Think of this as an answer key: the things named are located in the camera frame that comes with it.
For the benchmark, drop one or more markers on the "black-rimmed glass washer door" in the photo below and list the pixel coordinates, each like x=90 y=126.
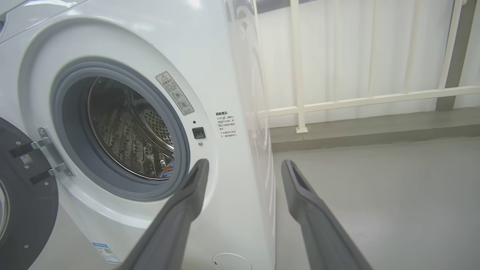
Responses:
x=30 y=217

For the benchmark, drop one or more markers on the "grey rubber door gasket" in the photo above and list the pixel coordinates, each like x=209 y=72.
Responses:
x=71 y=123

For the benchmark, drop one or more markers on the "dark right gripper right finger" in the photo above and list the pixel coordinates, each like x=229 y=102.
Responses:
x=322 y=236

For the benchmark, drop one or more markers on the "blue energy label sticker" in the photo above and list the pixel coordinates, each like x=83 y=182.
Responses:
x=107 y=254

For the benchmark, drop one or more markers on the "small QR code sticker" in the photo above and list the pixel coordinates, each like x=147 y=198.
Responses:
x=26 y=159

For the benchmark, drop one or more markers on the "stainless steel washing machine drum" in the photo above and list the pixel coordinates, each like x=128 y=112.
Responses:
x=120 y=131

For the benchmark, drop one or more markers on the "black square door latch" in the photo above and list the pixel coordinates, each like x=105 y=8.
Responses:
x=198 y=132

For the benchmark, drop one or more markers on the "blue patterned garment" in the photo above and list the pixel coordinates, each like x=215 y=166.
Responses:
x=167 y=170

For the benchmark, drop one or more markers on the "metal door hinge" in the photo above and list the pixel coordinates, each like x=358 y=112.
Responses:
x=52 y=150

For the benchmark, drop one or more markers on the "grey warning sticker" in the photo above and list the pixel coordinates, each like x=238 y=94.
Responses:
x=175 y=93

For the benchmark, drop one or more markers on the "round white filter cover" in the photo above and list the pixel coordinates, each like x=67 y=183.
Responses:
x=230 y=262

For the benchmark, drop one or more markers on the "white front-load washing machine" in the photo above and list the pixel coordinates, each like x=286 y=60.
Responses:
x=195 y=37

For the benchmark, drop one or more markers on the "white metal railing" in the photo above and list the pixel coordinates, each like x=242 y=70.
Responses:
x=360 y=101

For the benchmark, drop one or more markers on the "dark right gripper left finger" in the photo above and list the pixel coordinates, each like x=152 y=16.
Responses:
x=168 y=232

